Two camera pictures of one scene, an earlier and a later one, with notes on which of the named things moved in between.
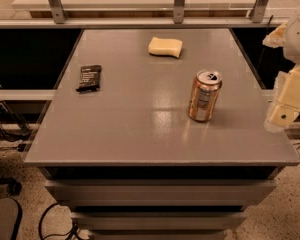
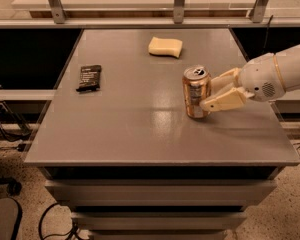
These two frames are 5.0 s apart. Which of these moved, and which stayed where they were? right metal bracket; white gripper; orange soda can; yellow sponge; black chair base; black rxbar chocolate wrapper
Moved: orange soda can; white gripper
Stayed: black chair base; right metal bracket; yellow sponge; black rxbar chocolate wrapper
